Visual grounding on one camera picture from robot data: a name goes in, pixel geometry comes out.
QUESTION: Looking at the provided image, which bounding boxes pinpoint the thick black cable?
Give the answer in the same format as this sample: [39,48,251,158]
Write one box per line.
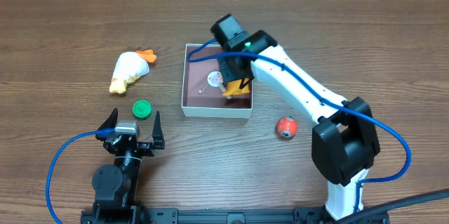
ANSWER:
[336,187,449,224]

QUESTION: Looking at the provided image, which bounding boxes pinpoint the orange dinosaur toy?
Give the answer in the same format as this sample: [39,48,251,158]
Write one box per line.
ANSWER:
[223,79,250,98]

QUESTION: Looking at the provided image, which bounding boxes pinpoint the red ball toy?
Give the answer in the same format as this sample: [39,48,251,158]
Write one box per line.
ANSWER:
[276,116,298,138]

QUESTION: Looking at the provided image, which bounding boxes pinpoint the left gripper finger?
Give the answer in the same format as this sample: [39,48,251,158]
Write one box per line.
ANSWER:
[95,107,119,140]
[152,111,165,150]

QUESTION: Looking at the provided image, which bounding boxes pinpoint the green round cap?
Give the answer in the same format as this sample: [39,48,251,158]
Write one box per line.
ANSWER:
[132,100,152,119]

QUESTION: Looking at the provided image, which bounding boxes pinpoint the right blue cable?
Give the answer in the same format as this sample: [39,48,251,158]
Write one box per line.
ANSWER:
[187,37,412,218]

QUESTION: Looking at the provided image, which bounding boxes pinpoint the left blue cable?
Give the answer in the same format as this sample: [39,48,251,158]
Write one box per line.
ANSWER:
[45,128,116,224]

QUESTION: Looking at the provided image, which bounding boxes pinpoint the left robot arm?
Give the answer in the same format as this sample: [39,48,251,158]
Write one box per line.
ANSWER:
[80,109,165,224]

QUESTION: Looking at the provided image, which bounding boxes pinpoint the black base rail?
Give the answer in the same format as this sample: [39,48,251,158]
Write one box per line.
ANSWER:
[80,207,334,224]

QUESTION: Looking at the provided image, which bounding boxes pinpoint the white round rattle drum toy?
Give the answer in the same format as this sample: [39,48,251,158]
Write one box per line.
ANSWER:
[198,71,226,94]

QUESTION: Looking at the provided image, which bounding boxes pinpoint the blue cable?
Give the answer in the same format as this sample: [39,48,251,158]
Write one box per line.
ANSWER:
[45,128,116,224]
[187,37,412,218]

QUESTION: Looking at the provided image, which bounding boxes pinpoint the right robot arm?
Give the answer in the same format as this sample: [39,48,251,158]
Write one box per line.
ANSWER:
[213,29,380,220]

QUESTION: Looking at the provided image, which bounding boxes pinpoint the white plush duck toy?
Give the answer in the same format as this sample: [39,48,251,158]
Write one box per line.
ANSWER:
[109,50,157,94]

